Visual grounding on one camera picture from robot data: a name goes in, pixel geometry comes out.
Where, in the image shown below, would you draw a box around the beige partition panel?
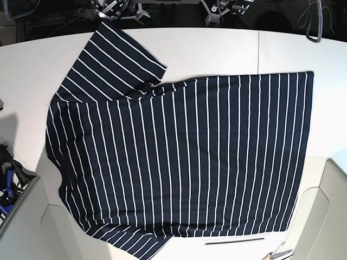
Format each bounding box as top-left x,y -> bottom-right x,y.
0,175 -> 90,260
283,159 -> 346,259

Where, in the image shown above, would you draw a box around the blue clamps in bin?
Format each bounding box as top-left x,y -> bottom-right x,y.
1,144 -> 35,220

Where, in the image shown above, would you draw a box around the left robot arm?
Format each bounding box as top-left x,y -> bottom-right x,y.
200,0 -> 254,27

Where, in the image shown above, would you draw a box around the right beige partition panel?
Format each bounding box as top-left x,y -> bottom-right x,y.
283,159 -> 346,259

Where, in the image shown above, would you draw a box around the white table grommet slot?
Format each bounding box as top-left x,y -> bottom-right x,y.
201,233 -> 270,245

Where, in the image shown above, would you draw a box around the left beige partition panel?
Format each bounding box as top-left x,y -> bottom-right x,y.
0,175 -> 90,260

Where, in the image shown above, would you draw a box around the navy white striped T-shirt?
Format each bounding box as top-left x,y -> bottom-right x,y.
46,22 -> 314,259

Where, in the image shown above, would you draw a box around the tools at bottom edge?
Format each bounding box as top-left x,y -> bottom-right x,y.
262,241 -> 293,260

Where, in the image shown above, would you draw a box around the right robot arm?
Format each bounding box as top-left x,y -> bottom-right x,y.
91,0 -> 151,24

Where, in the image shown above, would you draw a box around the grey looped cable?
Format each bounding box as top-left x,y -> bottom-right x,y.
297,0 -> 325,43

